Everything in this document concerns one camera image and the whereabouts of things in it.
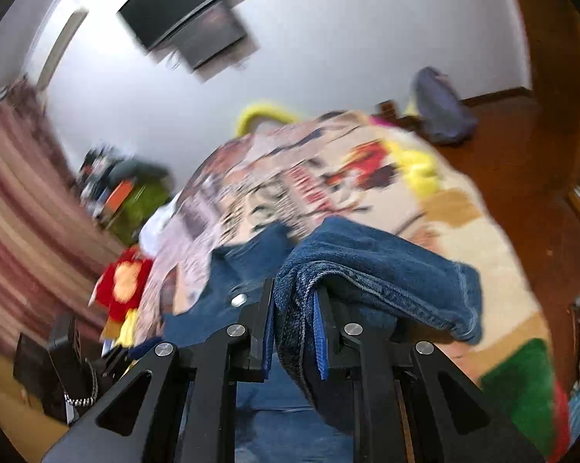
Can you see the black wall television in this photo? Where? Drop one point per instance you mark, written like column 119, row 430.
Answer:
column 183, row 14

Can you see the red and yellow plush toy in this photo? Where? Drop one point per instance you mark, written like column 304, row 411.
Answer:
column 123, row 275

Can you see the blue denim jeans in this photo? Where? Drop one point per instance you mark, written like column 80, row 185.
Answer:
column 367, row 260

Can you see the green bag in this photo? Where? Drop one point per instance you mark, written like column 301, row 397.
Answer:
column 142, row 197

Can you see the printed blanket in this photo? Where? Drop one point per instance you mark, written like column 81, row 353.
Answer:
column 463, row 231

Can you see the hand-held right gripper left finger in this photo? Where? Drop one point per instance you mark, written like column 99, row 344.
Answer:
column 267, row 342

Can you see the white pillow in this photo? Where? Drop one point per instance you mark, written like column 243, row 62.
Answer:
column 154, row 229

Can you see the grey backpack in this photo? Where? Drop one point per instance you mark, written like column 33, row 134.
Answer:
column 442, row 106

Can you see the striped curtain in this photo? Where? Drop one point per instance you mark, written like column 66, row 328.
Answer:
column 24, row 231

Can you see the wooden door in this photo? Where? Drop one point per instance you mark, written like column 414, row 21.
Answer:
column 555, row 58

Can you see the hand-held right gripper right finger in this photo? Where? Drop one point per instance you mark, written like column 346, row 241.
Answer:
column 321, row 347

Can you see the orange box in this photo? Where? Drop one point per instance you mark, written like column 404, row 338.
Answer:
column 118, row 193

